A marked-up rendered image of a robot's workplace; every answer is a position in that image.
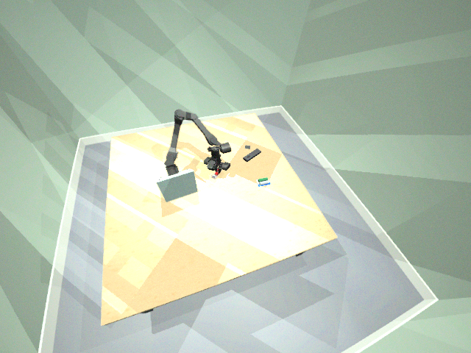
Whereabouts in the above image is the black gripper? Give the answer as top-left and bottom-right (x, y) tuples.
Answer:
(204, 155), (230, 173)

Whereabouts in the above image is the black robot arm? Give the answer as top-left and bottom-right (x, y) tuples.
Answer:
(164, 109), (231, 176)

